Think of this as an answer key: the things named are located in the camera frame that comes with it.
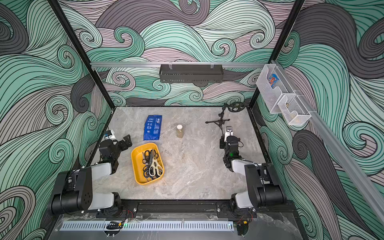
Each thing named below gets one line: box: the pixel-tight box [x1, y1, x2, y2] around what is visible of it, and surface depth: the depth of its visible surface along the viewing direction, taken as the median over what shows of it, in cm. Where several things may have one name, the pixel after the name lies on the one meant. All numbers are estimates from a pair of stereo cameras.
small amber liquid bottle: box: [176, 124, 184, 139], surface depth 99 cm
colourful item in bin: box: [268, 73, 280, 88], surface depth 87 cm
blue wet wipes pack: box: [143, 115, 162, 141], surface depth 106 cm
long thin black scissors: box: [142, 152, 149, 169], surface depth 89 cm
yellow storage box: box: [131, 142, 165, 185], surface depth 90 cm
